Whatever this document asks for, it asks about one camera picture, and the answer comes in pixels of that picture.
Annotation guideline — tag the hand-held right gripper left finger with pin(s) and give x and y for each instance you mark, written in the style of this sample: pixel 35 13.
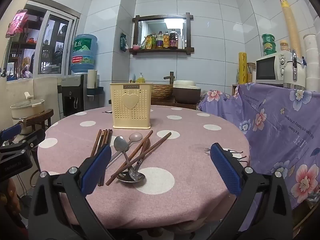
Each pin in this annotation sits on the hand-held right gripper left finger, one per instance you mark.
pixel 96 170

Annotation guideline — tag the white bottle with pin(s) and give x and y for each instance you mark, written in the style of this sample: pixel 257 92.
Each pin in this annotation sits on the white bottle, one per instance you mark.
pixel 181 42

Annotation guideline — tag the stack of paper cups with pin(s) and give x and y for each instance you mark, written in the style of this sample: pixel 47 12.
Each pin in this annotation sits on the stack of paper cups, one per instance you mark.
pixel 92 78

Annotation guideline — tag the white microwave oven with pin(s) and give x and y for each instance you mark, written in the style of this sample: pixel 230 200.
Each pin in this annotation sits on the white microwave oven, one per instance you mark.
pixel 268 68

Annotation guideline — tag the brown wooden spoon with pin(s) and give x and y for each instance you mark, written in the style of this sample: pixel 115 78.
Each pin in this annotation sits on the brown wooden spoon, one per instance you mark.
pixel 145 143

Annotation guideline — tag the dark wooden chair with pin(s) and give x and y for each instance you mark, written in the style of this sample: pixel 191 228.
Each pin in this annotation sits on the dark wooden chair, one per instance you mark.
pixel 40 117

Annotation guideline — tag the brown and cream rice cooker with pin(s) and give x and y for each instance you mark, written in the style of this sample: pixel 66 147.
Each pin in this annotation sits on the brown and cream rice cooker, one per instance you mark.
pixel 186 92

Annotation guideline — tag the purple label bottle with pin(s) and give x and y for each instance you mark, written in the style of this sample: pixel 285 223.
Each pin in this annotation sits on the purple label bottle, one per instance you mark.
pixel 160 41

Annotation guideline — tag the steel spoon with round bowl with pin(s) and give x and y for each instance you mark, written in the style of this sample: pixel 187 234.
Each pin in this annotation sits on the steel spoon with round bowl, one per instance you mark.
pixel 131 177

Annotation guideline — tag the green capped bottle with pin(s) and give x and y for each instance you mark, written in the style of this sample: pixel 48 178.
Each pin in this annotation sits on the green capped bottle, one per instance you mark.
pixel 154 41

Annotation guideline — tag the blue water jug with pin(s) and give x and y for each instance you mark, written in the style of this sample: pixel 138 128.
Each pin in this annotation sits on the blue water jug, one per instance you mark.
pixel 83 52

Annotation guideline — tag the yellow roll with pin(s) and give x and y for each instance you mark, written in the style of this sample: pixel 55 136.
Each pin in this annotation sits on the yellow roll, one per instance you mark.
pixel 242 67

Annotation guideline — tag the dark wooden counter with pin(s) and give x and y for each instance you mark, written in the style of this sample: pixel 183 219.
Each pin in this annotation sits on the dark wooden counter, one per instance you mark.
pixel 175 105

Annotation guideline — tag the cream pot with glass lid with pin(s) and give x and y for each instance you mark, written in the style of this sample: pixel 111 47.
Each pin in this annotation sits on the cream pot with glass lid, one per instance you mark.
pixel 27 110

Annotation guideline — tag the dark sauce bottle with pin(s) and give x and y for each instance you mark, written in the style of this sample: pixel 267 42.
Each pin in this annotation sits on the dark sauce bottle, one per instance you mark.
pixel 173 40

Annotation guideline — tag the blue cup holder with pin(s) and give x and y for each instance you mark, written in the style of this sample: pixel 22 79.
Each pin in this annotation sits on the blue cup holder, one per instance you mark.
pixel 96 91

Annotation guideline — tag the green packet on wall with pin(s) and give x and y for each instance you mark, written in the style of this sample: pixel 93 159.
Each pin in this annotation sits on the green packet on wall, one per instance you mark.
pixel 123 42

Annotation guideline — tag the yellow snack packet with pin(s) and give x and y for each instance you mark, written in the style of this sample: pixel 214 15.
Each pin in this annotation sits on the yellow snack packet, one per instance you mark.
pixel 148 42

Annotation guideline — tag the bronze faucet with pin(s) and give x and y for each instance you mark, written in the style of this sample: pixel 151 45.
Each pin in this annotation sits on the bronze faucet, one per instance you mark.
pixel 170 78

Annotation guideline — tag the pink polka-dot tablecloth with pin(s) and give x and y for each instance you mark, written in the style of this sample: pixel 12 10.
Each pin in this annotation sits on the pink polka-dot tablecloth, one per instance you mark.
pixel 175 160

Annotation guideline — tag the woven basket basin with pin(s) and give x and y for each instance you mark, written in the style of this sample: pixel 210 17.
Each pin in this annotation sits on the woven basket basin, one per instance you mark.
pixel 161 92

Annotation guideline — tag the steel spoon with oval bowl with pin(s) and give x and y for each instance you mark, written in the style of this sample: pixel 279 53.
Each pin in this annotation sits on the steel spoon with oval bowl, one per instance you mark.
pixel 121 143

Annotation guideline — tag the stack of green tubs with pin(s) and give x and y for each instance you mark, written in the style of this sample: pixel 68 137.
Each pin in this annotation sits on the stack of green tubs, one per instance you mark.
pixel 269 44

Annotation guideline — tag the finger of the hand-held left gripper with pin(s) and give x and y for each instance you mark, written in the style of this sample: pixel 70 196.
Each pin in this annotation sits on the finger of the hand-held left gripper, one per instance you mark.
pixel 10 131
pixel 32 137

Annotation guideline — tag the purple floral cloth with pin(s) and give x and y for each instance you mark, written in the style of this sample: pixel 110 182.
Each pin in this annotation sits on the purple floral cloth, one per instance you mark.
pixel 275 130

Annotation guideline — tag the cream plastic cutlery holder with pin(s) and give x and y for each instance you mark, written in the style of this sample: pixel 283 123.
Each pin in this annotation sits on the cream plastic cutlery holder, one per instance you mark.
pixel 130 105

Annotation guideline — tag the smartphone on mount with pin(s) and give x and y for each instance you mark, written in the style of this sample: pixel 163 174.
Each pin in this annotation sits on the smartphone on mount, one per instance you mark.
pixel 16 23

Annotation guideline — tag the dark wooden wall shelf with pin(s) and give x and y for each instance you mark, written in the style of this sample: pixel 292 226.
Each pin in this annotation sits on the dark wooden wall shelf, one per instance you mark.
pixel 190 35

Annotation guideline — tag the sliding window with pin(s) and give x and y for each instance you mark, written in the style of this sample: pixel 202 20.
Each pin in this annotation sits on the sliding window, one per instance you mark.
pixel 50 42

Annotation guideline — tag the yellow label bottle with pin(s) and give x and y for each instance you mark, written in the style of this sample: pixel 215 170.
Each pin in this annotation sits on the yellow label bottle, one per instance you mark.
pixel 166 40

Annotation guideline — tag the small jar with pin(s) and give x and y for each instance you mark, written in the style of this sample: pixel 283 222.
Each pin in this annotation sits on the small jar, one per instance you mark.
pixel 284 45

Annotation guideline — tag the yellow soap bottle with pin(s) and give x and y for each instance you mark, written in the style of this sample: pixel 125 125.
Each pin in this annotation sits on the yellow soap bottle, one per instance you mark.
pixel 140 78

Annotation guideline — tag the pink bowl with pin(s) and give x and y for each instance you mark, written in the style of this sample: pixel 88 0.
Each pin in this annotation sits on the pink bowl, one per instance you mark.
pixel 136 47

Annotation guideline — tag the bundle of brown chopsticks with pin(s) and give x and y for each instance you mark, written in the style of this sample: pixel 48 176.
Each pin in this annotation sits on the bundle of brown chopsticks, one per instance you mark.
pixel 104 137

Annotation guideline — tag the long sleeve of paper cups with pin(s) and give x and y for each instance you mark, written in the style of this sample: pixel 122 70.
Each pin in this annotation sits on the long sleeve of paper cups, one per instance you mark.
pixel 290 25

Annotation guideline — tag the water dispenser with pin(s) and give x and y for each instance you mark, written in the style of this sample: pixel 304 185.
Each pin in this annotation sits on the water dispenser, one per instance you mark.
pixel 72 92

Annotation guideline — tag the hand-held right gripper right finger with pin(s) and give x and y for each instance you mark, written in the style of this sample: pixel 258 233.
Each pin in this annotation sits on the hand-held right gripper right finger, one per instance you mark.
pixel 225 170

